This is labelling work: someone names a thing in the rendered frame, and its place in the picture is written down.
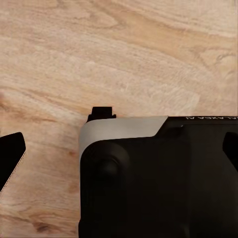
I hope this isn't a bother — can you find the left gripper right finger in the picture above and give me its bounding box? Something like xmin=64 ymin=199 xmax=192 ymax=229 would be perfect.
xmin=222 ymin=132 xmax=238 ymax=172

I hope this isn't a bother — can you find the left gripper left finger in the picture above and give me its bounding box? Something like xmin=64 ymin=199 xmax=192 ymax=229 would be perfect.
xmin=0 ymin=132 xmax=26 ymax=190

